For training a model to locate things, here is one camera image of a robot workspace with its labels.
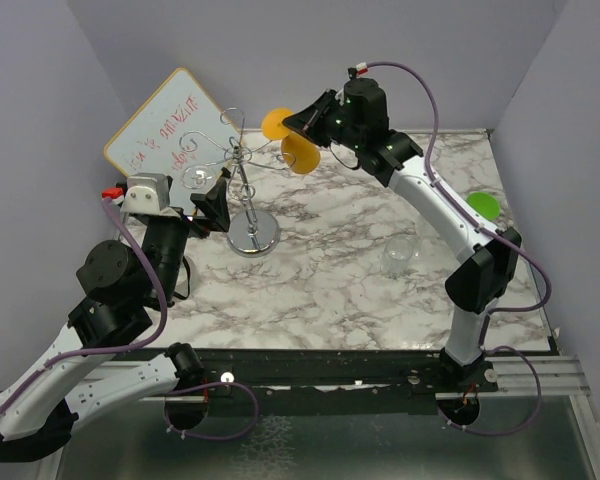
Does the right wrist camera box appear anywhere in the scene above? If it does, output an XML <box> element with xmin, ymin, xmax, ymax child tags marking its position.
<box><xmin>347</xmin><ymin>62</ymin><xmax>369</xmax><ymax>80</ymax></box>

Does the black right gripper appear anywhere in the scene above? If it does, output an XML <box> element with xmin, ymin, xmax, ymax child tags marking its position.
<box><xmin>284</xmin><ymin>88</ymin><xmax>364</xmax><ymax>152</ymax></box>

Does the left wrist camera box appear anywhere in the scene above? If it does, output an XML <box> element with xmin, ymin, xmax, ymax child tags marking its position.
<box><xmin>101</xmin><ymin>173</ymin><xmax>178</xmax><ymax>217</ymax></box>

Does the clear wine glass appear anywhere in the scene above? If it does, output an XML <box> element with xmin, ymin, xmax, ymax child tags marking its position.
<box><xmin>380</xmin><ymin>235</ymin><xmax>422</xmax><ymax>277</ymax></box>
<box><xmin>180</xmin><ymin>165</ymin><xmax>218</xmax><ymax>193</ymax></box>

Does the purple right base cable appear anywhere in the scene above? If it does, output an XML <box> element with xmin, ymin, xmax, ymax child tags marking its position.
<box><xmin>437</xmin><ymin>344</ymin><xmax>544</xmax><ymax>437</ymax></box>

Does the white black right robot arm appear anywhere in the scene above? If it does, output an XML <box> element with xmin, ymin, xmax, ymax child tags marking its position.
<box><xmin>282</xmin><ymin>77</ymin><xmax>521</xmax><ymax>391</ymax></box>

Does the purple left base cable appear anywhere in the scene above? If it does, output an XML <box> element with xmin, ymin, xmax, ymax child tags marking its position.
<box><xmin>165</xmin><ymin>379</ymin><xmax>261</xmax><ymax>441</ymax></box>

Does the black metal base rail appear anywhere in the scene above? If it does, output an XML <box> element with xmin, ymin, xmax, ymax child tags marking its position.
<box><xmin>107</xmin><ymin>340</ymin><xmax>501</xmax><ymax>416</ymax></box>

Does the orange plastic wine glass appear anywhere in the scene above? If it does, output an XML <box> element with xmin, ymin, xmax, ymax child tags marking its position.
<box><xmin>261</xmin><ymin>107</ymin><xmax>321</xmax><ymax>175</ymax></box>

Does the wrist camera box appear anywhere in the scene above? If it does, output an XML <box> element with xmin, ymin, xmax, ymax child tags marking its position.
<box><xmin>101</xmin><ymin>173</ymin><xmax>178</xmax><ymax>217</ymax></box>
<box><xmin>347</xmin><ymin>62</ymin><xmax>369</xmax><ymax>80</ymax></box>

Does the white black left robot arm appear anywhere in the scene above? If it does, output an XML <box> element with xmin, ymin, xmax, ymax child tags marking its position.
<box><xmin>0</xmin><ymin>174</ymin><xmax>230</xmax><ymax>463</ymax></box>

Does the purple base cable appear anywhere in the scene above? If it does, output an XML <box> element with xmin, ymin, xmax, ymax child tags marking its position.
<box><xmin>165</xmin><ymin>379</ymin><xmax>261</xmax><ymax>441</ymax></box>
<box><xmin>437</xmin><ymin>344</ymin><xmax>544</xmax><ymax>437</ymax></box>

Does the yellow framed whiteboard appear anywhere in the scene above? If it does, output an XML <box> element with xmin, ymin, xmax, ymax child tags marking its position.
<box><xmin>104</xmin><ymin>68</ymin><xmax>238</xmax><ymax>215</ymax></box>

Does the green plastic wine glass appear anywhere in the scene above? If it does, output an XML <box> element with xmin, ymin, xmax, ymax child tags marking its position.
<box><xmin>466</xmin><ymin>192</ymin><xmax>501</xmax><ymax>221</ymax></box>

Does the chrome wine glass rack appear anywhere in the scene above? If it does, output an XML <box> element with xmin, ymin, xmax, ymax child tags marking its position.
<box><xmin>178</xmin><ymin>128</ymin><xmax>281</xmax><ymax>258</ymax></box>

